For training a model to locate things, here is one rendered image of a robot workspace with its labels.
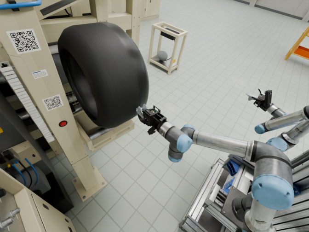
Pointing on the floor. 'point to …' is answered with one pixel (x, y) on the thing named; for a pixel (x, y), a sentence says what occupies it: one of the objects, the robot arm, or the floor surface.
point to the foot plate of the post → (91, 188)
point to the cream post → (46, 88)
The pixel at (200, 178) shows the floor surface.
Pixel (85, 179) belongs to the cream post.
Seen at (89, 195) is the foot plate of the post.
